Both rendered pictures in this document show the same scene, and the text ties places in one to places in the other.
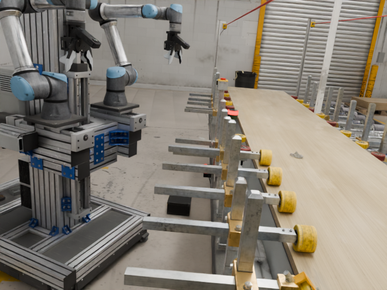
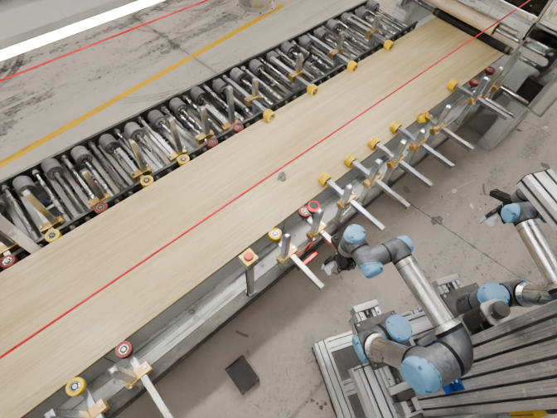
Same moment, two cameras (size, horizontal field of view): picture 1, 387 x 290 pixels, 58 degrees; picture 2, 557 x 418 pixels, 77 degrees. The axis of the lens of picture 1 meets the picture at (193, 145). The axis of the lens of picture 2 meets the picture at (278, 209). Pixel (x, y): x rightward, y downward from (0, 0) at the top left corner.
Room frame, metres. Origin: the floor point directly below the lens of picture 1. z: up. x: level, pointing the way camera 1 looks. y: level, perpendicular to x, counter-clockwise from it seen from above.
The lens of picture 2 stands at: (2.91, 0.40, 2.79)
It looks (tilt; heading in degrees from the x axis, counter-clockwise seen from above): 58 degrees down; 224
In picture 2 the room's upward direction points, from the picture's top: 5 degrees clockwise
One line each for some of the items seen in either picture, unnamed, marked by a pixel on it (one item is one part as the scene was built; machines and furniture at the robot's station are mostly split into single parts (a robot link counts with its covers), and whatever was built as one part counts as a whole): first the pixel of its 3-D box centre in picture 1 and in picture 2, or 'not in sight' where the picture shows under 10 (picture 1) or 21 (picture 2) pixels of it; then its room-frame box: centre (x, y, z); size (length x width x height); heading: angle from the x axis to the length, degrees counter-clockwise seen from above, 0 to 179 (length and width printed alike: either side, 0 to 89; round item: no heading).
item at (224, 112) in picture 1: (220, 148); (314, 230); (1.99, -0.16, 0.87); 0.04 x 0.04 x 0.48; 89
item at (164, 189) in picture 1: (221, 194); (401, 162); (1.20, -0.12, 0.95); 0.50 x 0.04 x 0.04; 89
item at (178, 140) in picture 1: (208, 142); (296, 261); (2.20, -0.10, 0.84); 0.44 x 0.03 x 0.04; 89
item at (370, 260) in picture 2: (159, 12); (370, 260); (2.27, 0.27, 1.61); 0.11 x 0.11 x 0.08; 73
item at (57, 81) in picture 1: (53, 84); (490, 298); (1.77, 0.73, 1.21); 0.13 x 0.12 x 0.14; 149
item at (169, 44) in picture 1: (173, 41); (345, 257); (2.26, 0.18, 1.46); 0.09 x 0.08 x 0.12; 66
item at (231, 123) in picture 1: (226, 171); (369, 183); (1.49, -0.16, 0.93); 0.04 x 0.04 x 0.48; 89
